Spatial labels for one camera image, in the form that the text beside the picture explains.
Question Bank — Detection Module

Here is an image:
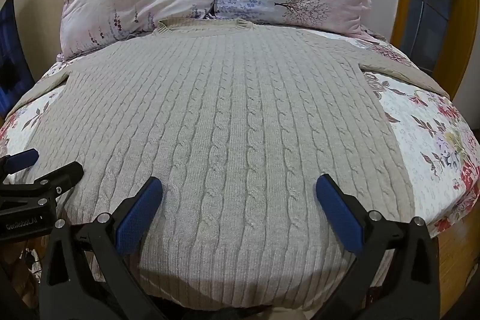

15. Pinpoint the wooden bed frame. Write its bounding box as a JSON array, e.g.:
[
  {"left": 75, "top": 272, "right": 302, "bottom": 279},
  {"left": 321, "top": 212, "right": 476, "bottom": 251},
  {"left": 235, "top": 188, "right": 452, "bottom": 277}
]
[{"left": 437, "top": 219, "right": 480, "bottom": 320}]

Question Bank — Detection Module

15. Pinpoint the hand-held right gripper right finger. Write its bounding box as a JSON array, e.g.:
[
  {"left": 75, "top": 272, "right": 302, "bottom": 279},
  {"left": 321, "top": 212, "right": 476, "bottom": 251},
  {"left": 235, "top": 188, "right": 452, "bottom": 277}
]
[{"left": 316, "top": 174, "right": 440, "bottom": 320}]

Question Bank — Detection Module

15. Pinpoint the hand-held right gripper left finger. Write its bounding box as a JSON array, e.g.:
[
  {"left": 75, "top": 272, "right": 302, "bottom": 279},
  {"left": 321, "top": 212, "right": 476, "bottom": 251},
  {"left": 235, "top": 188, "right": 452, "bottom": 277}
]
[{"left": 39, "top": 176, "right": 167, "bottom": 320}]

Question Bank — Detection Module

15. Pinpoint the dark blue cloth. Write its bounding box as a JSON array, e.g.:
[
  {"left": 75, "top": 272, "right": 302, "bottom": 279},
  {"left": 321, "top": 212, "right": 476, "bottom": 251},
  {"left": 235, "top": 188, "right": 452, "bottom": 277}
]
[{"left": 0, "top": 0, "right": 36, "bottom": 118}]

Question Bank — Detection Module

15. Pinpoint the beige cable-knit cushion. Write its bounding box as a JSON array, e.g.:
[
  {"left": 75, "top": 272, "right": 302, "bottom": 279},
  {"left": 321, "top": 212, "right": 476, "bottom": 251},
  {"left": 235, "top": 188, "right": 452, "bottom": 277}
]
[{"left": 7, "top": 18, "right": 451, "bottom": 306}]

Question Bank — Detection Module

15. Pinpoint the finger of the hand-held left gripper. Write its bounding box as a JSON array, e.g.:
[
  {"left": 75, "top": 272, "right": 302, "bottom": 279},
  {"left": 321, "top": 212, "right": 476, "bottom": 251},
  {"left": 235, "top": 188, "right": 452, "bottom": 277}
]
[
  {"left": 0, "top": 148, "right": 40, "bottom": 176},
  {"left": 0, "top": 161, "right": 84, "bottom": 209}
]

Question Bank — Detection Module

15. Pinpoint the floral bed sheet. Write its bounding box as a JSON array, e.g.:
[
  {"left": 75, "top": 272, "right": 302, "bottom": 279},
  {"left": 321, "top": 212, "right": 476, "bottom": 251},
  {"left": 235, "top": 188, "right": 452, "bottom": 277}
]
[{"left": 0, "top": 24, "right": 480, "bottom": 291}]

